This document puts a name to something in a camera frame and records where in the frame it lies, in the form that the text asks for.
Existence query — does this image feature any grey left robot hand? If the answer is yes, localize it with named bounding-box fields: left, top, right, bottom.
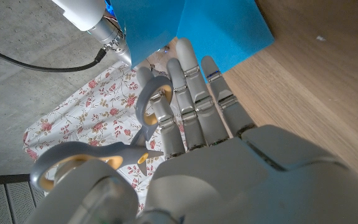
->
left=24, top=37, right=358, bottom=224

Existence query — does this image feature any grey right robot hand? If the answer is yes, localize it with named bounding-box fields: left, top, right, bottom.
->
left=87, top=15, right=133, bottom=68

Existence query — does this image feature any floral rose backdrop cloth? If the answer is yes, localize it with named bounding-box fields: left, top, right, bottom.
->
left=22, top=60, right=187, bottom=214

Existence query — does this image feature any blue folded paper card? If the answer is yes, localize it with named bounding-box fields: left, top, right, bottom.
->
left=110, top=0, right=275, bottom=83

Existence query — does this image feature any grey perforated metal panel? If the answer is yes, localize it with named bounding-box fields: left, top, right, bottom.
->
left=0, top=174, right=47, bottom=224

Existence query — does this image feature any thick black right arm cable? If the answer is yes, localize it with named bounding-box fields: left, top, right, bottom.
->
left=0, top=42, right=108, bottom=73

